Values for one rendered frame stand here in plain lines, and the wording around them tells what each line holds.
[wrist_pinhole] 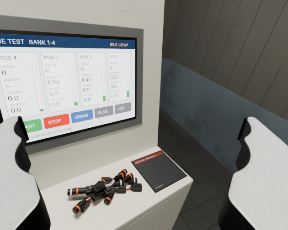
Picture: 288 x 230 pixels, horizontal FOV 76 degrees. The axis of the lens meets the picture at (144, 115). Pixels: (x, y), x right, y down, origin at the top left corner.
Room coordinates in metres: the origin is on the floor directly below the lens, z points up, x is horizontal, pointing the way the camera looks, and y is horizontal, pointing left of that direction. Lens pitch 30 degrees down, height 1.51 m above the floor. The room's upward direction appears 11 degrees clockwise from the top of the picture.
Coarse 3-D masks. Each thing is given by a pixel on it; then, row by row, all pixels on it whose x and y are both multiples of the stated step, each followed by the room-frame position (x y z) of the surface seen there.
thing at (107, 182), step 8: (120, 176) 0.42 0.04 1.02; (128, 176) 0.43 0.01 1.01; (96, 184) 0.36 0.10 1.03; (104, 184) 0.37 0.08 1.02; (112, 184) 0.39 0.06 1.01; (120, 184) 0.40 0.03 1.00; (136, 184) 0.42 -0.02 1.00; (72, 192) 0.34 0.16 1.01; (80, 192) 0.34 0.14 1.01; (88, 192) 0.35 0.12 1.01; (96, 192) 0.34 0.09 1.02; (104, 192) 0.36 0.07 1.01; (112, 192) 0.37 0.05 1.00; (120, 192) 0.39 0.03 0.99; (88, 200) 0.33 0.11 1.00; (96, 200) 0.33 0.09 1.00; (104, 200) 0.34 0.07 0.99; (80, 208) 0.30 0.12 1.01
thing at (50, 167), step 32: (0, 0) 0.43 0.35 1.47; (32, 0) 0.48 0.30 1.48; (64, 0) 0.53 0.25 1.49; (96, 0) 0.59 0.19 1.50; (128, 0) 0.66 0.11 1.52; (160, 0) 0.75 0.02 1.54; (160, 32) 0.74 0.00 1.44; (160, 64) 0.73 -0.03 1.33; (128, 128) 0.58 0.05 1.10; (32, 160) 0.36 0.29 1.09; (64, 160) 0.41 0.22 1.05; (96, 160) 0.47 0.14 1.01; (160, 224) 0.42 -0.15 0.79
